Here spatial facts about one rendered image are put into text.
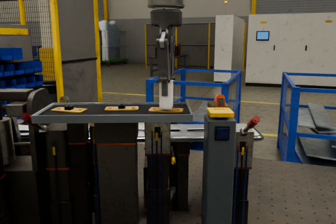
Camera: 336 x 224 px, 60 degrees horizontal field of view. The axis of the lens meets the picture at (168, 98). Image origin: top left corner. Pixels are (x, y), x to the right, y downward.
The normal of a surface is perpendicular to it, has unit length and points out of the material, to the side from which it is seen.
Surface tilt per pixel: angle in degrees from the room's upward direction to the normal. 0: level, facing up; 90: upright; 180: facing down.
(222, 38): 90
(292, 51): 90
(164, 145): 90
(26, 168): 0
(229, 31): 90
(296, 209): 0
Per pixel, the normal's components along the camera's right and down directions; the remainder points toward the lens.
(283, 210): 0.00, -0.98
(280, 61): -0.31, 0.19
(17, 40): 0.95, 0.07
